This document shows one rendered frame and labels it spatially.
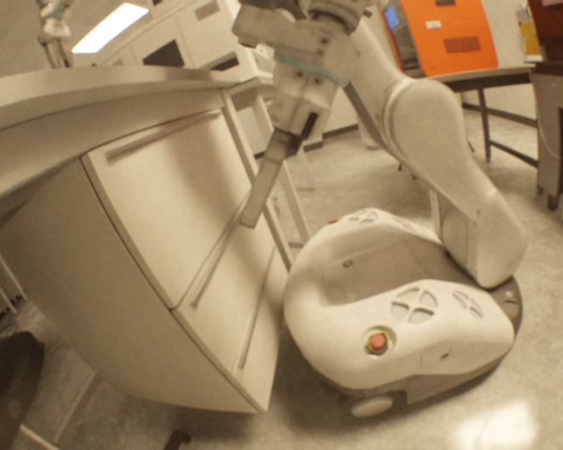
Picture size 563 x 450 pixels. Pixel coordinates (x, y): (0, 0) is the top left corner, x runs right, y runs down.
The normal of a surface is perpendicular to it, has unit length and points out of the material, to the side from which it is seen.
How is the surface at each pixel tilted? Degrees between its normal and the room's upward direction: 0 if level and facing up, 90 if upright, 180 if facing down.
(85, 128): 90
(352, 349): 39
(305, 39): 71
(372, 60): 90
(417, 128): 90
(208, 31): 90
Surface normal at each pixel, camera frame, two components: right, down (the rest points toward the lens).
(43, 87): 0.93, -0.23
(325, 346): -0.76, -0.21
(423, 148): -0.01, 0.46
